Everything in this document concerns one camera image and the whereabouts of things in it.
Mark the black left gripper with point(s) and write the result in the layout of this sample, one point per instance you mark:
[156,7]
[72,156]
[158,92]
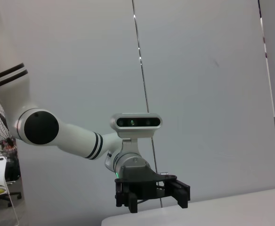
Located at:
[142,183]

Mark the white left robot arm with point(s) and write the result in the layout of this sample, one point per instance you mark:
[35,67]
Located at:
[76,139]

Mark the black office chair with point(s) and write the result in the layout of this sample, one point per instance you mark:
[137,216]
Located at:
[13,169]

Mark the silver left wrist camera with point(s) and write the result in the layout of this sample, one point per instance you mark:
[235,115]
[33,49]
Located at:
[137,122]

